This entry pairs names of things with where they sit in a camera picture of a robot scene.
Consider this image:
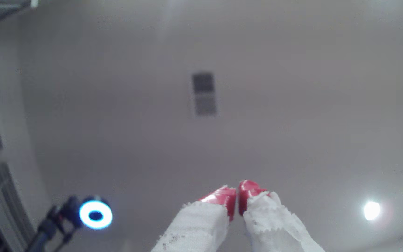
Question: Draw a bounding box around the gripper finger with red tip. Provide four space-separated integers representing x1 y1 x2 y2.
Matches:
151 185 237 252
238 179 327 252

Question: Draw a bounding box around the black tripod stand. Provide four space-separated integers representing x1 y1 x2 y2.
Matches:
25 195 83 252

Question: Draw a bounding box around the round ceiling lamp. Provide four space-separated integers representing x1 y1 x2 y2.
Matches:
362 201 381 222

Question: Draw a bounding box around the grey ceiling air vent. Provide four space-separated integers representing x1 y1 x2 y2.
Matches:
192 72 217 116

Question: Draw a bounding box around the white framed grid window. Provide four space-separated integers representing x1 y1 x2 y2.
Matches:
0 162 36 252

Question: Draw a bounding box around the glowing blue ring light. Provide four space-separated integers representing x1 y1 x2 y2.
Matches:
78 197 114 230

